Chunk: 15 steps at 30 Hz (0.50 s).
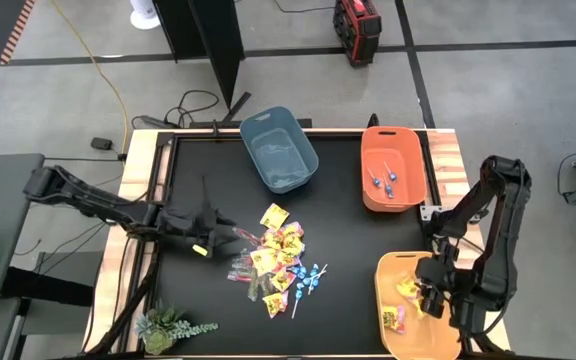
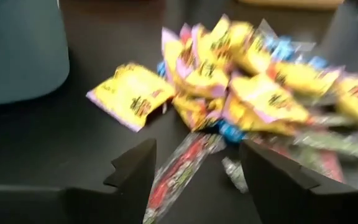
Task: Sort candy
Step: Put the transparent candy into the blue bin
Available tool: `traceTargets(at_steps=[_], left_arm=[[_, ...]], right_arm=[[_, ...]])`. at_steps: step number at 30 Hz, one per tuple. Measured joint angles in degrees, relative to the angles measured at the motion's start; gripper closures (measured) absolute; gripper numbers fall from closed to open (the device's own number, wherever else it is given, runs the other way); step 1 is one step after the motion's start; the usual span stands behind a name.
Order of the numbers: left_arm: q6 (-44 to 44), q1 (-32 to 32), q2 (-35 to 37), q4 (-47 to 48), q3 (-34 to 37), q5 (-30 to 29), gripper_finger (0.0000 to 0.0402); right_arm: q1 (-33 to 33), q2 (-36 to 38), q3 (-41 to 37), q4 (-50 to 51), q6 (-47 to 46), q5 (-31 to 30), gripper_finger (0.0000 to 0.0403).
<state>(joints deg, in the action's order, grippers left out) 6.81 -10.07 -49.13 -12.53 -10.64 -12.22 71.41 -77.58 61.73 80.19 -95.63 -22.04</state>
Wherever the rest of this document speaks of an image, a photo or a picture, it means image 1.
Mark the black camera clamp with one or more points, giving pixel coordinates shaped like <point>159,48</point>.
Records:
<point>373,121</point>

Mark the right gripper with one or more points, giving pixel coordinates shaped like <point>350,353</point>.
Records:
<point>458,290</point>

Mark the black power adapter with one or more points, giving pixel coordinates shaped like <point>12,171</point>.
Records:
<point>101,143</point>

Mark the black table frame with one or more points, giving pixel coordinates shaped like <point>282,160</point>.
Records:
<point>164,155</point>

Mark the black power strip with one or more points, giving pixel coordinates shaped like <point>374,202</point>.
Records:
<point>154,121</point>

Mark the grey side table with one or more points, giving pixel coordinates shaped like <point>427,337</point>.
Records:
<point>3,225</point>

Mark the red candy stick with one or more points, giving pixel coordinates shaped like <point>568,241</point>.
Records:
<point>245,235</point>

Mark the black partition panel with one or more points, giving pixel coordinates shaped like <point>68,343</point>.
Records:
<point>208,40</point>

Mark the yellow plastic bin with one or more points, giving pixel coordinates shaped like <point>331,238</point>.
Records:
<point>420,340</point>

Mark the red black power station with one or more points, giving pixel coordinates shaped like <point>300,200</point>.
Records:
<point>358,30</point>

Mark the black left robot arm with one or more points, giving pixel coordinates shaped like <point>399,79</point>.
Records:
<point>93,205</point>

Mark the artificial succulent plant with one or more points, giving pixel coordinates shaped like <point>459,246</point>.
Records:
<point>163,327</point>

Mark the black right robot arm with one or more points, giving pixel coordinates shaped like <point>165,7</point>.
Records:
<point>498,235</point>

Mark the black partition foot bar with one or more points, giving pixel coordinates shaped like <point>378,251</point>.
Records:
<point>218,124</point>

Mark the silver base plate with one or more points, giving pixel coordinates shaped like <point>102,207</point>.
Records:
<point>429,212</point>

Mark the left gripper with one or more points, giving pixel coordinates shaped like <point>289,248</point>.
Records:
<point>188,225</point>

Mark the orange plastic bin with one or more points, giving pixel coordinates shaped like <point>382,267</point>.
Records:
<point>393,150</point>

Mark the blue-grey plastic bin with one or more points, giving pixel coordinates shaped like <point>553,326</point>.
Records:
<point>278,160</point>

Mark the white fan base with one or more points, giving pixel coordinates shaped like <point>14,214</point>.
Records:
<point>143,15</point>

